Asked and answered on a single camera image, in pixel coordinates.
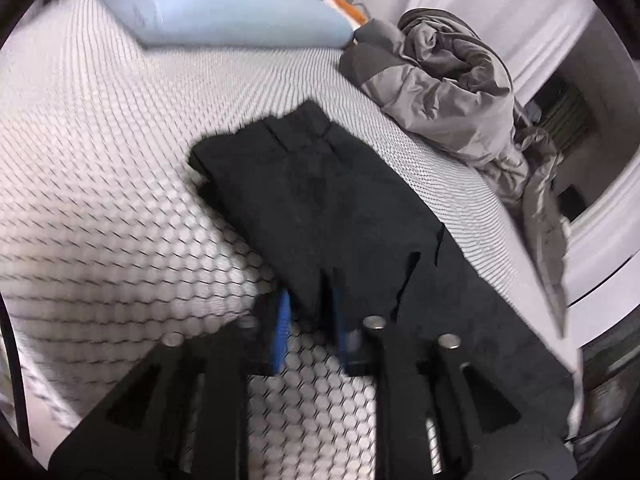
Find black cable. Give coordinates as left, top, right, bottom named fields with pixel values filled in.
left=0, top=294, right=34, bottom=456

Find orange white small object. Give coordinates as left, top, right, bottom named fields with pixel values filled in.
left=323, top=0, right=369, bottom=30

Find white patterned mattress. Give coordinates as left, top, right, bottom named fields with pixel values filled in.
left=0, top=0, right=582, bottom=480

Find black pants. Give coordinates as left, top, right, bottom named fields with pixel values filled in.
left=189, top=101, right=575, bottom=435

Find light blue pillow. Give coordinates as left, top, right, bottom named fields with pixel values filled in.
left=103, top=0, right=354, bottom=49

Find grey jacket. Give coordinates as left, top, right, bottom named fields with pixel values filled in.
left=338, top=8, right=567, bottom=330

